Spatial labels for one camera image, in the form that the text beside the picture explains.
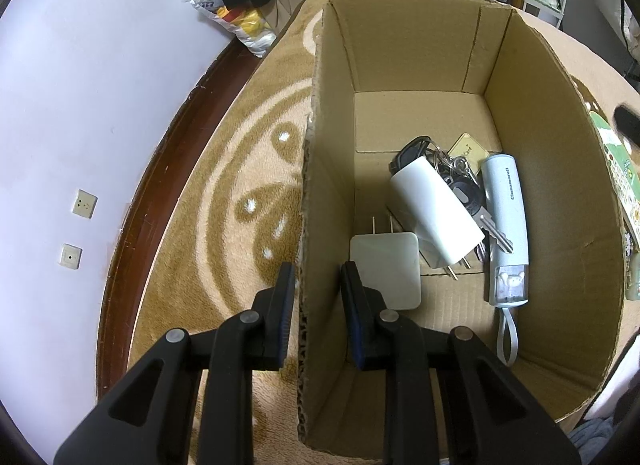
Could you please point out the plastic bag with toys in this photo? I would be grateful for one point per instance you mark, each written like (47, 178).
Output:
(235, 15)

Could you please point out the grey blue cloth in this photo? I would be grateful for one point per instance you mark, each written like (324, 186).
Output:
(595, 440)

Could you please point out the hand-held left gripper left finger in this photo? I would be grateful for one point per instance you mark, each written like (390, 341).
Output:
(286, 315)

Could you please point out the light blue handheld device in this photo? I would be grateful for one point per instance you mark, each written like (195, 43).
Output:
(505, 215)

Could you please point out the beige wall socket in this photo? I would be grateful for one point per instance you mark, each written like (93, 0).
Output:
(84, 202)
(70, 256)

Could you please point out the brown cardboard box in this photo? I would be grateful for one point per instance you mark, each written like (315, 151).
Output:
(550, 245)

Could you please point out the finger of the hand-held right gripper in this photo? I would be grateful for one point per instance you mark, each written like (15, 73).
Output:
(629, 121)

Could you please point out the key bunch with gold tag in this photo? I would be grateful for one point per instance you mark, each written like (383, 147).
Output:
(467, 147)

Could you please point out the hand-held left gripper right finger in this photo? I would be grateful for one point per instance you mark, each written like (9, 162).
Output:
(352, 325)

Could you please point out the square white charger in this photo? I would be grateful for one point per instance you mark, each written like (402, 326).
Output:
(385, 270)

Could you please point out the green white oval board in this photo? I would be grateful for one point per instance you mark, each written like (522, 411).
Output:
(607, 137)

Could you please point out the white block charger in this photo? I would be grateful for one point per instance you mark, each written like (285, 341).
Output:
(435, 210)

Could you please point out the green white packet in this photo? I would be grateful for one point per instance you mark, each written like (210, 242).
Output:
(625, 185)

